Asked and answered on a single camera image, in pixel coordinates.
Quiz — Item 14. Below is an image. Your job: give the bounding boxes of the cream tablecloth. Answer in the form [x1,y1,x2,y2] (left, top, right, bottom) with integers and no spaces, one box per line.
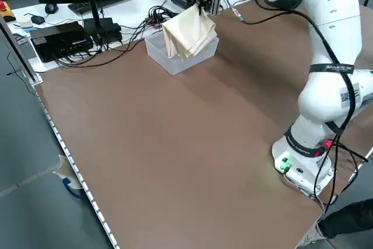
[161,5,218,62]

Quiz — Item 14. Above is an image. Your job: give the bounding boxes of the clear plastic box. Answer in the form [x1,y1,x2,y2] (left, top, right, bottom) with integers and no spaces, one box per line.
[145,31,220,76]

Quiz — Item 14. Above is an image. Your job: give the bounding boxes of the black box computer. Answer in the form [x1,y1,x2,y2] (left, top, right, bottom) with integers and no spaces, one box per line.
[30,21,94,63]

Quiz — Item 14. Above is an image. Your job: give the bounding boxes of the black keyboard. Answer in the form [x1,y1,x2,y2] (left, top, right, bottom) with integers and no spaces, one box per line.
[67,0,101,14]

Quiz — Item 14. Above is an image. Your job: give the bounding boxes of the red emergency stop button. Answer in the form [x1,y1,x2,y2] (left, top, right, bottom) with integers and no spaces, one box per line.
[0,0,15,23]

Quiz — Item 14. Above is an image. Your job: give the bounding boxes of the white paper bag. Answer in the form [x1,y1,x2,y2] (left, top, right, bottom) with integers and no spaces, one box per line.
[52,154,88,201]

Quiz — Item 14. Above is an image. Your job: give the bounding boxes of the person's shoe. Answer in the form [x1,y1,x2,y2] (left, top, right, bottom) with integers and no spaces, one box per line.
[300,225,324,249]

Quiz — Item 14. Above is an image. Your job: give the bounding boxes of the person's leg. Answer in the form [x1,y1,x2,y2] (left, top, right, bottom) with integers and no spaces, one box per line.
[317,198,373,240]

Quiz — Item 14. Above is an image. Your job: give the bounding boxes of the black cable hub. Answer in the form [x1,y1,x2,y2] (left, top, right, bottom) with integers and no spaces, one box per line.
[147,5,180,30]

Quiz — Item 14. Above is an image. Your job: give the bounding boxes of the black desk cable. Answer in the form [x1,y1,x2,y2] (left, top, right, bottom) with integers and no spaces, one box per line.
[57,26,151,71]

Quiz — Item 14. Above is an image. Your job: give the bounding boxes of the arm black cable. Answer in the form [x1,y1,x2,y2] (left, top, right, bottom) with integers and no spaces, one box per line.
[244,0,368,206]

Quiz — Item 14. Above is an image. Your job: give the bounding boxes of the aluminium frame rail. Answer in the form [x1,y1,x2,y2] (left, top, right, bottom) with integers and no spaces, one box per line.
[0,15,43,86]

